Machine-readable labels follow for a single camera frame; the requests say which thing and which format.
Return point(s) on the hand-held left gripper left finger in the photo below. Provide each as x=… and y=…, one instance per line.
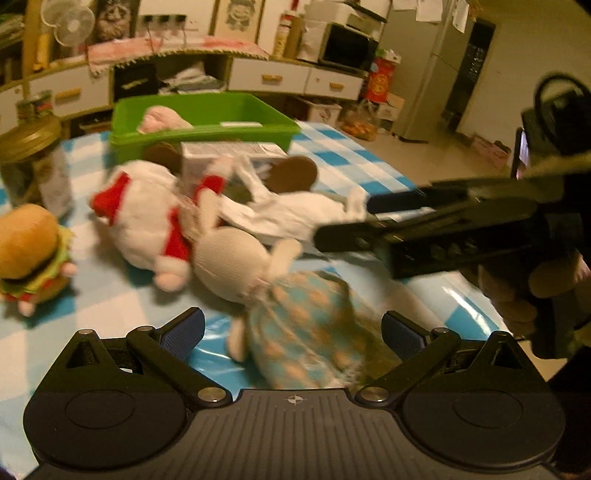
x=182, y=333

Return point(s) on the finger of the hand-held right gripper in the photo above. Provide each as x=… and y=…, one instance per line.
x=346, y=235
x=397, y=202

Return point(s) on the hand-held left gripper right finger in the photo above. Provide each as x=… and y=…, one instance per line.
x=401, y=335

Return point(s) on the white cloth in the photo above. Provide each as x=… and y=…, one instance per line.
x=295, y=214

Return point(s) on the bunny doll with blue dress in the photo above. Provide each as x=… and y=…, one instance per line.
x=226, y=258

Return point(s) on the white plush with red outfit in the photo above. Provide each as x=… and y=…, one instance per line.
x=143, y=221

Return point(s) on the burger plush toy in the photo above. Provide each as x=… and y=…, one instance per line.
x=27, y=235

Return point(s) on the pink plush toy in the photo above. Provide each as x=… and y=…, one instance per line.
x=159, y=117

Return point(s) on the green plastic bin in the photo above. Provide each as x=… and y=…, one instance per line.
x=134, y=115

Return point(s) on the person's right hand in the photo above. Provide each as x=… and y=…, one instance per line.
x=508, y=295

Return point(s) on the brown round disc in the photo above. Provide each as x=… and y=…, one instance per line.
x=161, y=156
x=295, y=173

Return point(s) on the bag of oranges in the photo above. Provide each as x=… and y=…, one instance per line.
x=362, y=124

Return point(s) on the blue white checkered tablecloth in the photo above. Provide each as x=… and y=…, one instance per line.
x=106, y=286

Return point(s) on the red gift box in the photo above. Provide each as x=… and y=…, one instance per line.
x=381, y=83

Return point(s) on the printed cardboard box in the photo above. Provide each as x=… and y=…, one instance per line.
x=318, y=110

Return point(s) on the grey refrigerator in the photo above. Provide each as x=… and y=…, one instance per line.
x=425, y=69

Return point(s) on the milk carton with straw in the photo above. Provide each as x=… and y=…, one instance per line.
x=217, y=150

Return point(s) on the microwave oven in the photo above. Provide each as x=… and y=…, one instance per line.
x=346, y=46

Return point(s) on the white paper notes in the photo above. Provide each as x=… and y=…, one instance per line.
x=429, y=9

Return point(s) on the white printer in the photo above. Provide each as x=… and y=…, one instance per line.
x=337, y=11

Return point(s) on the tall yellow canister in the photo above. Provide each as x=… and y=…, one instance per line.
x=282, y=34

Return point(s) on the cookie jar with gold lid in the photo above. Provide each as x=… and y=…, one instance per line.
x=27, y=180

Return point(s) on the framed child picture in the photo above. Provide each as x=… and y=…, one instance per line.
x=238, y=18

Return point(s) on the black box with gold print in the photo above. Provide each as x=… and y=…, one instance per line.
x=136, y=81

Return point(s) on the white and yellow cabinet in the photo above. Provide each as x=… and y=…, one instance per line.
x=76, y=94

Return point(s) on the pink cloth with fringe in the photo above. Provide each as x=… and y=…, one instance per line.
x=138, y=48

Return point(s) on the framed raccoon picture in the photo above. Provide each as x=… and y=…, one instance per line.
x=115, y=21

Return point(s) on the white desk fan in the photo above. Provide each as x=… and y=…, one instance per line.
x=69, y=23

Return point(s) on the stack of papers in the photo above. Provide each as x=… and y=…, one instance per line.
x=10, y=25

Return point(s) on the wall power strip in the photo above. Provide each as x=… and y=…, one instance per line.
x=161, y=19

